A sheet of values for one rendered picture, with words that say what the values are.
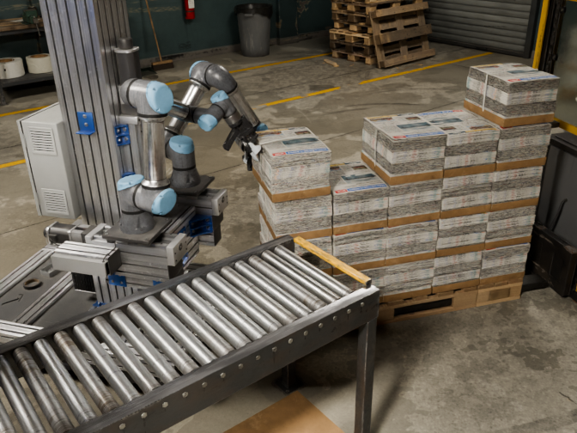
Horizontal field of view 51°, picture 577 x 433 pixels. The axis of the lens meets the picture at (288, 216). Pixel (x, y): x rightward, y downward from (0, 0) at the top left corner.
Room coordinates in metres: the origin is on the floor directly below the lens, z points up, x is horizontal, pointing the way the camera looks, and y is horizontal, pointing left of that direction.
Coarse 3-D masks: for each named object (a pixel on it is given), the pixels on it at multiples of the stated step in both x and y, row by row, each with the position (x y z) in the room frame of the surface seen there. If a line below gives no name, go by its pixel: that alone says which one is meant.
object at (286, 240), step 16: (272, 240) 2.20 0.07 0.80; (288, 240) 2.20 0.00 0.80; (240, 256) 2.07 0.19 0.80; (192, 272) 1.96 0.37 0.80; (208, 272) 1.96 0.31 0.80; (160, 288) 1.85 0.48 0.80; (112, 304) 1.76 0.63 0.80; (128, 304) 1.76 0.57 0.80; (64, 320) 1.67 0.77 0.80; (80, 320) 1.66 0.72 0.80; (32, 336) 1.59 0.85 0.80; (48, 336) 1.59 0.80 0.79; (96, 336) 1.68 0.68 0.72; (0, 352) 1.51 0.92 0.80; (32, 352) 1.55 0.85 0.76; (16, 368) 1.52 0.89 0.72
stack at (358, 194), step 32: (352, 192) 2.61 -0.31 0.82; (384, 192) 2.66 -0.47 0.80; (416, 192) 2.71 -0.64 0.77; (448, 192) 2.75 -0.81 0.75; (480, 192) 2.80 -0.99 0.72; (288, 224) 2.53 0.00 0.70; (320, 224) 2.57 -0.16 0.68; (416, 224) 2.70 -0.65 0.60; (448, 224) 2.75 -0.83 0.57; (480, 224) 2.80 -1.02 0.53; (352, 256) 2.62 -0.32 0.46; (384, 256) 2.66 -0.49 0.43; (448, 256) 2.76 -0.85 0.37; (480, 256) 2.80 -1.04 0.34; (352, 288) 2.62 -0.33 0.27; (384, 288) 2.67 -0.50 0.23; (416, 288) 2.72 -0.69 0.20; (384, 320) 2.67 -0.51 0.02
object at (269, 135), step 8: (288, 128) 2.89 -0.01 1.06; (296, 128) 2.89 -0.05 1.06; (304, 128) 2.89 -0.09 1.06; (264, 136) 2.77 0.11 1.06; (272, 136) 2.77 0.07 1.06; (280, 136) 2.77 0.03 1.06; (288, 136) 2.77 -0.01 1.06; (296, 136) 2.77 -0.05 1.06; (304, 136) 2.77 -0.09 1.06; (256, 144) 2.76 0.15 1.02; (256, 168) 2.77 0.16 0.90
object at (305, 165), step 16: (288, 144) 2.65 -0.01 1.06; (304, 144) 2.64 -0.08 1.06; (320, 144) 2.64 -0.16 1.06; (272, 160) 2.49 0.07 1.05; (288, 160) 2.51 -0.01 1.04; (304, 160) 2.53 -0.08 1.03; (320, 160) 2.56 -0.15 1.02; (272, 176) 2.49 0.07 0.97; (288, 176) 2.52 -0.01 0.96; (304, 176) 2.54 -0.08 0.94; (320, 176) 2.56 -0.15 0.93; (272, 192) 2.49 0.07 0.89
